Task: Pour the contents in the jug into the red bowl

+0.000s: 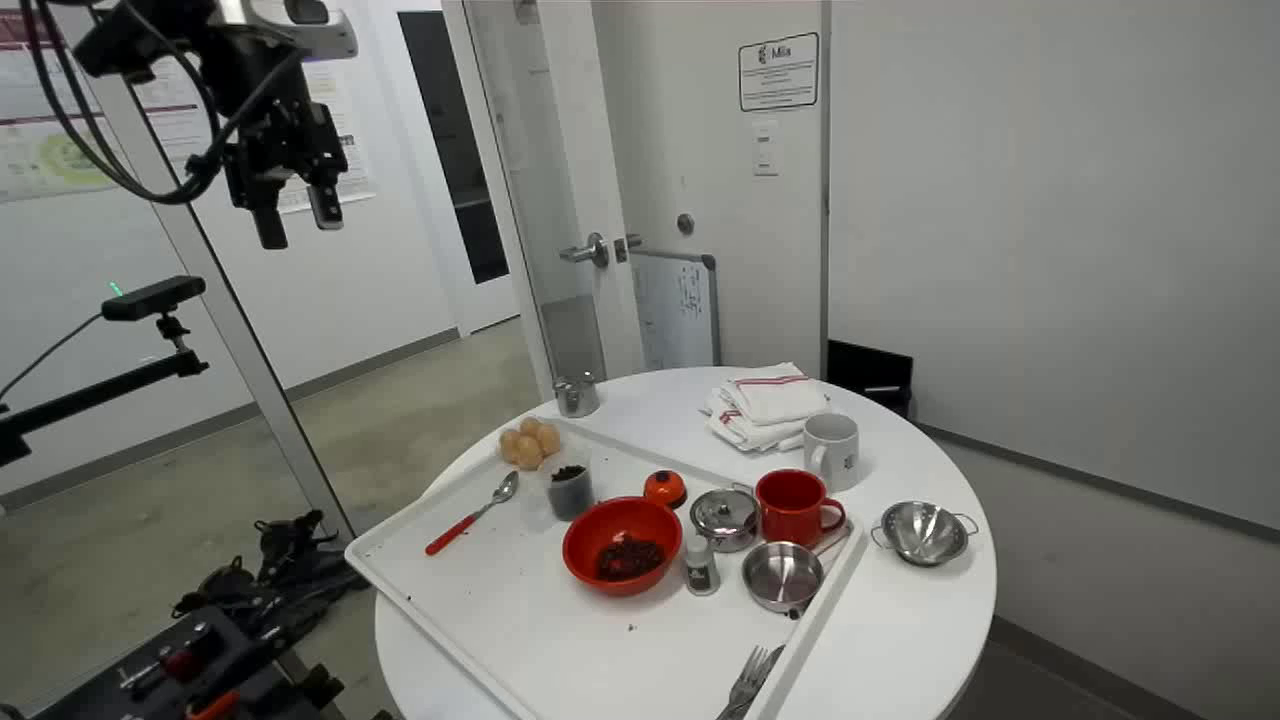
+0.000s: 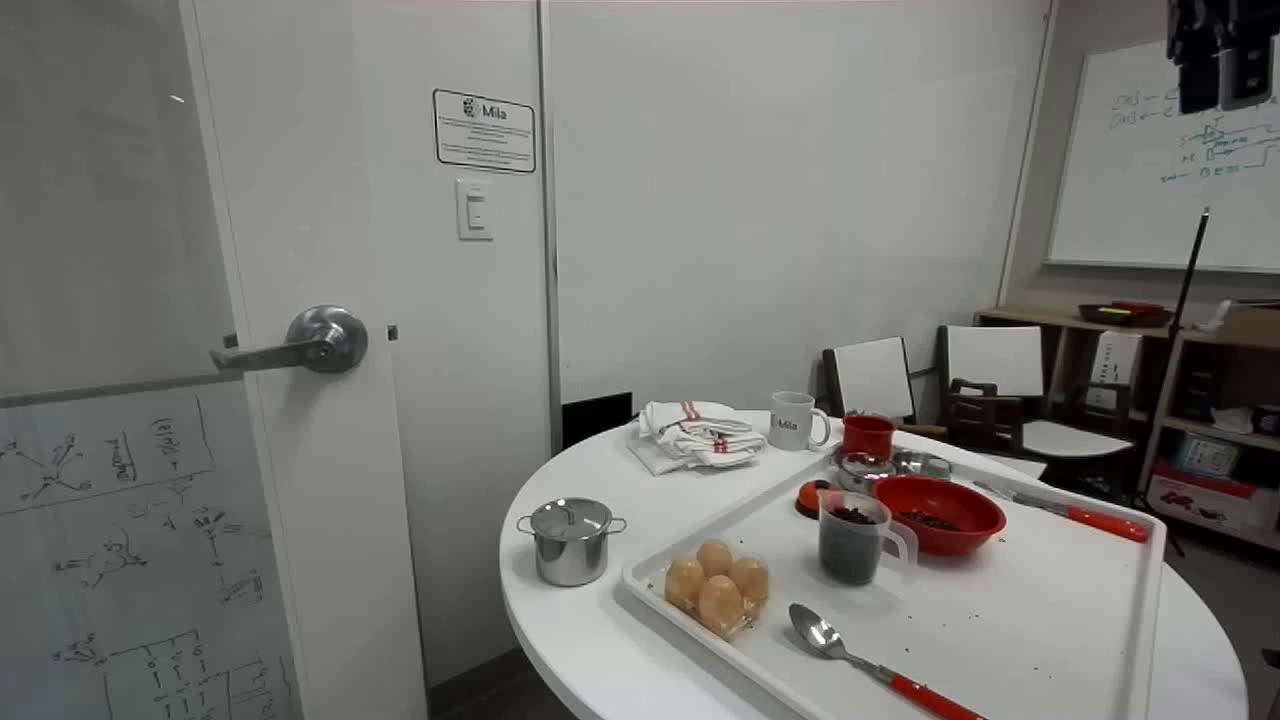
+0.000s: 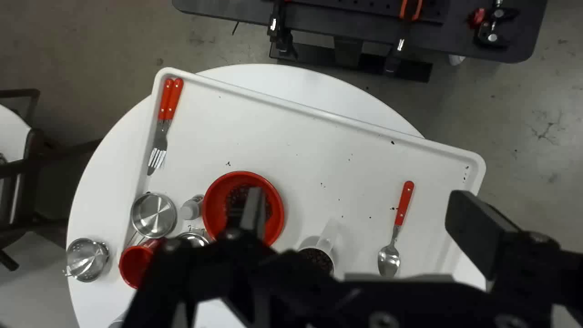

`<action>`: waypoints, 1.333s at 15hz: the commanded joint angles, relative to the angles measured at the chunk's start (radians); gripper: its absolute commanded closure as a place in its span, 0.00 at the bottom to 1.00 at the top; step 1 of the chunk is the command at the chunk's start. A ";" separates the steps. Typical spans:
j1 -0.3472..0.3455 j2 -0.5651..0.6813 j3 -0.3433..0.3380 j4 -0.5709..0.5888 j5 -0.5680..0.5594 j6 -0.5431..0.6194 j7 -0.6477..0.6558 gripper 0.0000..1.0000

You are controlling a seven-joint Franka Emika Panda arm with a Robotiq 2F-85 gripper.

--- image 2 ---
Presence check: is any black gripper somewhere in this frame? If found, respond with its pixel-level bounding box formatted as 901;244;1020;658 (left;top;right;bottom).
1162;0;1280;121

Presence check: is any dark grey cup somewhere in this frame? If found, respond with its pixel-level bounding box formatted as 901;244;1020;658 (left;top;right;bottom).
817;487;925;586

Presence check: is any small steel bowl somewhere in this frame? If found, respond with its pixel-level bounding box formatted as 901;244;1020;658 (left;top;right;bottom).
891;447;956;480

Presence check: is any red bowl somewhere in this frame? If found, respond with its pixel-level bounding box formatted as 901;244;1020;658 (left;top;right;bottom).
871;470;1012;561

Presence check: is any black pole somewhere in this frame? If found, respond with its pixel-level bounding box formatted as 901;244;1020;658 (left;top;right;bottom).
1135;202;1216;497

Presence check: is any wooden shelf unit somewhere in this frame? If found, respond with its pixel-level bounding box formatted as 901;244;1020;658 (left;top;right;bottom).
976;295;1280;553

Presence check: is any white-backed chair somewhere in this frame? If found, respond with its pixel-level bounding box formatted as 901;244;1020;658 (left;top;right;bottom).
941;320;1053;455
823;333;921;423

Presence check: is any red mug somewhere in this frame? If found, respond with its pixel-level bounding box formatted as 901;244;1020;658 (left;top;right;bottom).
838;411;901;466

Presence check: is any round steel strainer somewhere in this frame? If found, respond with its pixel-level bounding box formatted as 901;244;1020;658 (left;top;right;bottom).
832;447;885;491

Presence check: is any white mug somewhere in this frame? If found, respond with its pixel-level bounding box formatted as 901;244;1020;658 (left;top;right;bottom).
762;386;834;455

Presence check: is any white plastic tray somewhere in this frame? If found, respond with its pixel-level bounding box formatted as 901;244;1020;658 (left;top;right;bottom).
617;429;1172;720

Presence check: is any small orange-red tomato toy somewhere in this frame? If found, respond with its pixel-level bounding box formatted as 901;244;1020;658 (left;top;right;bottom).
790;476;834;520

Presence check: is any white cloth with red stripes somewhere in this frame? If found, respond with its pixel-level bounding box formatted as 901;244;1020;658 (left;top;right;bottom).
628;396;772;476

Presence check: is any clear container of rolls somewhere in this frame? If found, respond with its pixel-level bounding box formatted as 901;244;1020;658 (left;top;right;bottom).
661;534;777;642

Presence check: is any small steel pot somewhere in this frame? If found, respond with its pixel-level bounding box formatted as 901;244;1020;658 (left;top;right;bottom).
517;497;633;592

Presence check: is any white door with glass panel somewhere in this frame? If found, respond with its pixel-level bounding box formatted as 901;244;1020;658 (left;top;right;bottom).
0;0;430;720

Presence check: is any wall whiteboard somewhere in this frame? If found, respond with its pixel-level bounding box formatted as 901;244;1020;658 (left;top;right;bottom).
1043;30;1280;274

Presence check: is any metal utensil with red handle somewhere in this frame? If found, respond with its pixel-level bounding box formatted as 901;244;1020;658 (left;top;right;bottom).
990;484;1156;549

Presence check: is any metal spoon with red handle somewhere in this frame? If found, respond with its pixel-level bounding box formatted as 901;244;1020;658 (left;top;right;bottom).
784;600;990;720

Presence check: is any black box by wall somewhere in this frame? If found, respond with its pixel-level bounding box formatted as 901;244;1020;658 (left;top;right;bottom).
555;386;638;451

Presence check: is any white wall sign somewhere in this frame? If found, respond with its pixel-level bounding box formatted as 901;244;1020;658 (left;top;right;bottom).
426;83;541;175

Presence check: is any white light switch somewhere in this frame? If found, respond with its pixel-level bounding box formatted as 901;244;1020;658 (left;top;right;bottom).
452;180;495;244

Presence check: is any silver door lever handle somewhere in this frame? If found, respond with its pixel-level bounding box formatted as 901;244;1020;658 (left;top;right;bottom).
212;298;373;377

